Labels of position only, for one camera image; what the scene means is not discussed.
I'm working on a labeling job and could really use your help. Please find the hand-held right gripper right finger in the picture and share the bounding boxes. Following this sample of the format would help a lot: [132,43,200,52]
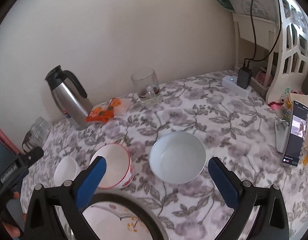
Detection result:
[207,157,290,240]

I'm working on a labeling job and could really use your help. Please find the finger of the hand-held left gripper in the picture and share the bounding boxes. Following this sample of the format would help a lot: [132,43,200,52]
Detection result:
[23,147,44,163]

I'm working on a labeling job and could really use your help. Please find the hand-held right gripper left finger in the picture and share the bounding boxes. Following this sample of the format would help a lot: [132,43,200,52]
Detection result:
[24,156,107,240]

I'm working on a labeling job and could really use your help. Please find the strawberry print bowl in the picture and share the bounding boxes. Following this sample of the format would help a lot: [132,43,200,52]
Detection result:
[89,144,135,189]

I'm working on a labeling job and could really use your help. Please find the white cup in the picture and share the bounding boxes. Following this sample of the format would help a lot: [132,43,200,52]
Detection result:
[53,156,78,186]

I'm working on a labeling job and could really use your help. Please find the light blue bowl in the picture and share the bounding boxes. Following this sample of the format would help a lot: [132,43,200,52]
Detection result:
[149,131,207,185]

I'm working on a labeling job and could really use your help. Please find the person's left hand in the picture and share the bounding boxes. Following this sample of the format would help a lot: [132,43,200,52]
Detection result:
[1,221,22,238]

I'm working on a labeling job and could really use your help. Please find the clear drinking glass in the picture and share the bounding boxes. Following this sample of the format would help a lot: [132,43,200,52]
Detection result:
[37,117,52,135]
[32,124,46,140]

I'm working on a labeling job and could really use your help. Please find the stainless steel thermos jug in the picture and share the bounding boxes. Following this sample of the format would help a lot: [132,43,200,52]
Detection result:
[45,65,94,130]

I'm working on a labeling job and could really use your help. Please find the orange snack packet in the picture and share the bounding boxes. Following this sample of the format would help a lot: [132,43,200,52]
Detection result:
[111,98,131,115]
[85,99,116,123]

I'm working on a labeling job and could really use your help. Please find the grey floral tablecloth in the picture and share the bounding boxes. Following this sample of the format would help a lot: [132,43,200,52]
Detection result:
[19,70,308,240]

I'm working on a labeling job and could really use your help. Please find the smartphone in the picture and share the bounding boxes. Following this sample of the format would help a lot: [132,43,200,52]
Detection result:
[282,100,308,167]

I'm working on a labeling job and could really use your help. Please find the white power strip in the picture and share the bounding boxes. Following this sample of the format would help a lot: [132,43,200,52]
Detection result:
[222,76,253,96]

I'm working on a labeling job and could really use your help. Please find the black charger adapter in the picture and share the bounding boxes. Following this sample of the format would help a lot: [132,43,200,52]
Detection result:
[237,67,253,89]

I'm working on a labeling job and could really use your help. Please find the glass mug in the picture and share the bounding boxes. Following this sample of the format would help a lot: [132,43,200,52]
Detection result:
[131,67,163,106]

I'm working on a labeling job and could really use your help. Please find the white cutout shelf rack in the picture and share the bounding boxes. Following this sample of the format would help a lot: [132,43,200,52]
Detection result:
[232,0,308,104]

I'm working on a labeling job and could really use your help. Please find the white printed box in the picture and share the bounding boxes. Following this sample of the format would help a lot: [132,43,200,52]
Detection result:
[230,0,279,20]

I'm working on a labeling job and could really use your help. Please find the clear glass cups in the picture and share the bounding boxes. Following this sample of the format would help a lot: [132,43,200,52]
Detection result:
[292,5,308,28]

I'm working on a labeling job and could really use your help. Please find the glass teapot black handle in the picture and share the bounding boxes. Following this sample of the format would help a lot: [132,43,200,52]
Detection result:
[22,130,42,154]

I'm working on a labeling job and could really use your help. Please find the blue chair pink frame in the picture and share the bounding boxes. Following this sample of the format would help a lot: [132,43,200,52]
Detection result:
[0,124,22,178]

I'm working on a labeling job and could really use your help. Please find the black charger cable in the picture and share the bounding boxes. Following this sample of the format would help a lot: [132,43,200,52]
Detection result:
[244,0,281,68]

